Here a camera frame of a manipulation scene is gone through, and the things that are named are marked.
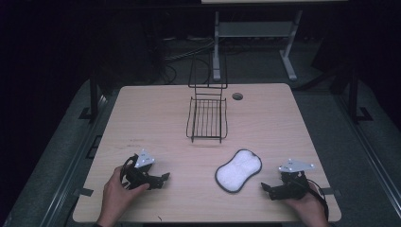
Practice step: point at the person's left hand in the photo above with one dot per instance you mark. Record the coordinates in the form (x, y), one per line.
(118, 197)

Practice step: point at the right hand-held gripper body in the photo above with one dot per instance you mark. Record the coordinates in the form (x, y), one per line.
(291, 186)

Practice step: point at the grey metal stand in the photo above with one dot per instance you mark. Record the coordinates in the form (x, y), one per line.
(252, 30)

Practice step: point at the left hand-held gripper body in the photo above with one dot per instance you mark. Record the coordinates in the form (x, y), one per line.
(138, 176)

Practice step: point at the white sponge with dark edge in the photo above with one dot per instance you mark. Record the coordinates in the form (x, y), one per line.
(238, 171)

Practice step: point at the black upright post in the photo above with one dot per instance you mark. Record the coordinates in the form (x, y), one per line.
(93, 97)

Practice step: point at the person's right hand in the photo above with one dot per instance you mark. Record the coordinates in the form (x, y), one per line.
(309, 208)

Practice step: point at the metal floor rail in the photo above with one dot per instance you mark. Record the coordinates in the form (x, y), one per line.
(74, 157)
(369, 148)

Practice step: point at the black table edge bracket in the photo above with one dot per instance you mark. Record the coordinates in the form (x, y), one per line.
(83, 192)
(331, 191)

